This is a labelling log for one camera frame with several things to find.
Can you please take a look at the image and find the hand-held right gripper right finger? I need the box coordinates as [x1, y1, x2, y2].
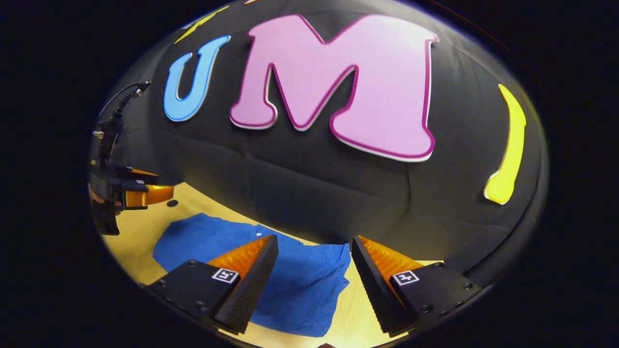
[351, 235, 484, 338]

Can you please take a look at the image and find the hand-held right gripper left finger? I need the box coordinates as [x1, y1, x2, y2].
[145, 234, 280, 335]

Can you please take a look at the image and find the blue shirt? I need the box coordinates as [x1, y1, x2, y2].
[153, 213, 351, 337]

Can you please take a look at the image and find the black backdrop cloth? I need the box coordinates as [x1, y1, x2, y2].
[89, 0, 549, 286]

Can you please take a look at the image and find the thin gripper cable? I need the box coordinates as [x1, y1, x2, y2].
[98, 81, 152, 121]

